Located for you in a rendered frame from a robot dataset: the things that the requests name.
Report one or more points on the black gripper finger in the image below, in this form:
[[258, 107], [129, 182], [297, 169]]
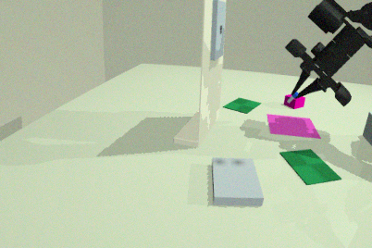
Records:
[[305, 74], [315, 86]]

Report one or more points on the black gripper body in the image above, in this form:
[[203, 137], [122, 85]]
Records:
[[329, 60]]

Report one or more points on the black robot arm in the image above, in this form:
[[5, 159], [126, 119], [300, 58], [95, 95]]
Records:
[[329, 16]]

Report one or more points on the magenta cube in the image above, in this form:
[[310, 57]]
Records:
[[295, 103]]

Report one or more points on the magenta square marker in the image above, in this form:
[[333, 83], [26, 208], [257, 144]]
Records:
[[294, 126]]

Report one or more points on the green flat square patch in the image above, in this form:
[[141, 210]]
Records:
[[311, 168]]

